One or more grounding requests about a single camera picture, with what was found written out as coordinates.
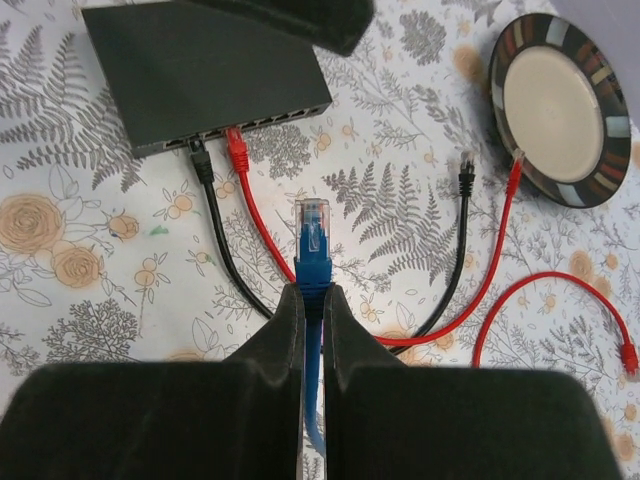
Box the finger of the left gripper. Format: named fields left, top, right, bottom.
left=192, top=0, right=375, bottom=56

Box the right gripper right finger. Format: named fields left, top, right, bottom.
left=324, top=285, right=621, bottom=479

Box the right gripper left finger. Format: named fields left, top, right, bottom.
left=1, top=285, right=305, bottom=479

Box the red ethernet cable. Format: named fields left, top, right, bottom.
left=472, top=271, right=640, bottom=377
left=225, top=127, right=526, bottom=347

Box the black network switch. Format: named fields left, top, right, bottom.
left=82, top=2, right=332, bottom=158

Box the black ethernet cable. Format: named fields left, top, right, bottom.
left=187, top=137, right=476, bottom=356

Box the floral tablecloth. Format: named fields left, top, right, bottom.
left=1, top=1, right=639, bottom=479

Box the dark rimmed beige plate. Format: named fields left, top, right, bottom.
left=489, top=13, right=631, bottom=209

